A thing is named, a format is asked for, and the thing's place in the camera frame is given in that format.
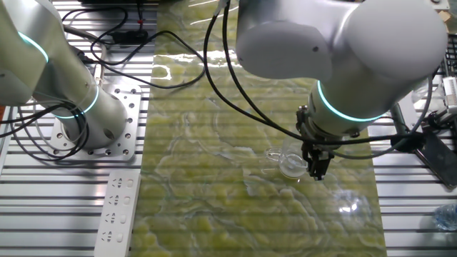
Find black metal clamp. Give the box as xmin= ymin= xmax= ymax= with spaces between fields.
xmin=421 ymin=110 xmax=457 ymax=133

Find black keyboard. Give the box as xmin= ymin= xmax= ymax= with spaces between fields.
xmin=442 ymin=34 xmax=457 ymax=78

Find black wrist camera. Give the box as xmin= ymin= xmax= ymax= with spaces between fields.
xmin=391 ymin=131 xmax=435 ymax=153

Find white ribbed device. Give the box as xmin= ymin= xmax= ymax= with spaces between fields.
xmin=441 ymin=76 xmax=457 ymax=115

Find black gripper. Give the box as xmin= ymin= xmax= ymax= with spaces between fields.
xmin=302 ymin=142 xmax=338 ymax=181

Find green marble pattern mat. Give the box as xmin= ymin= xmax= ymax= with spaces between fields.
xmin=130 ymin=0 xmax=388 ymax=257

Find black power adapter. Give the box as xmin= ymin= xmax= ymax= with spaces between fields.
xmin=112 ymin=29 xmax=149 ymax=46

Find white power strip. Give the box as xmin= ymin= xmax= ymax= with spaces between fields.
xmin=93 ymin=170 xmax=142 ymax=257

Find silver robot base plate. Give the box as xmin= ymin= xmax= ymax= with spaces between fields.
xmin=48 ymin=84 xmax=143 ymax=161

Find clear plastic bottle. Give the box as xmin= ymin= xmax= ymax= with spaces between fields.
xmin=433 ymin=203 xmax=457 ymax=232

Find grey button box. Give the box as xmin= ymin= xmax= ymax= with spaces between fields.
xmin=428 ymin=0 xmax=451 ymax=11

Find black looped table cable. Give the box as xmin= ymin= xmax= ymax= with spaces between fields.
xmin=59 ymin=6 xmax=207 ymax=90

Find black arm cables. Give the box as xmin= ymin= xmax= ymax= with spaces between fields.
xmin=203 ymin=0 xmax=435 ymax=160

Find black smartphone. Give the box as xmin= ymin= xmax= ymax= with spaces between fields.
xmin=416 ymin=130 xmax=457 ymax=190

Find clear glass cup with handle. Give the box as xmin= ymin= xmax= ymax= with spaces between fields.
xmin=265 ymin=137 xmax=311 ymax=179

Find black cable bundle at base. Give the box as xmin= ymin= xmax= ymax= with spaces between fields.
xmin=0 ymin=98 xmax=92 ymax=161

